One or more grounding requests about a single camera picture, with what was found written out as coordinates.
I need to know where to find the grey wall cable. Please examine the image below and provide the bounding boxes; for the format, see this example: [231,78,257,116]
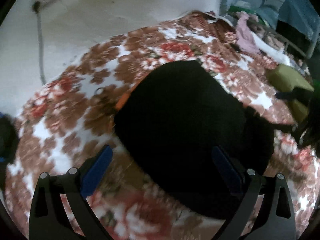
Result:
[32,0,47,86]

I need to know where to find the black orange patterned garment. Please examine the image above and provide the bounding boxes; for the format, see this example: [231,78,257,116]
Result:
[114,61,274,219]

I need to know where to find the dark clothes pile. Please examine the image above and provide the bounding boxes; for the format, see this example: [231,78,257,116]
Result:
[0,113,19,164]

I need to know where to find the blue hanging clothes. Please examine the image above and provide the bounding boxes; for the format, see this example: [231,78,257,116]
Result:
[226,0,319,41]

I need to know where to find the pink cloth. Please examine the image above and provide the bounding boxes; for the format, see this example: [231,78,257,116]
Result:
[235,11,260,54]

